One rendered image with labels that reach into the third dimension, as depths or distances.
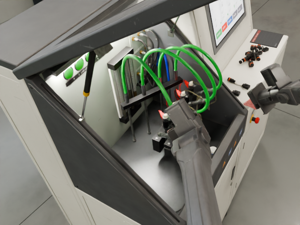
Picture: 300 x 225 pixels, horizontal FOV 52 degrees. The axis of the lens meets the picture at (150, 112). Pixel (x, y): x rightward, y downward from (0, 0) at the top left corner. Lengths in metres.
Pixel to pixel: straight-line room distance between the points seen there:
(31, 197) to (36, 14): 1.61
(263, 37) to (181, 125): 1.39
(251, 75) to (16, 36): 1.15
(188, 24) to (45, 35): 0.62
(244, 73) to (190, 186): 1.23
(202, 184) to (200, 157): 0.08
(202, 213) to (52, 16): 0.99
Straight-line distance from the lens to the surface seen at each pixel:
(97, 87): 1.33
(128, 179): 1.10
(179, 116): 0.75
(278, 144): 2.74
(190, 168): 0.63
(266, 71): 1.08
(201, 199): 0.56
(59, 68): 1.10
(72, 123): 1.06
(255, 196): 2.42
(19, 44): 1.18
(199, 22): 1.50
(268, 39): 2.06
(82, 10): 1.30
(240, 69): 1.78
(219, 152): 1.39
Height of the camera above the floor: 2.04
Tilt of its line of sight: 44 degrees down
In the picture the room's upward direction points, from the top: 7 degrees counter-clockwise
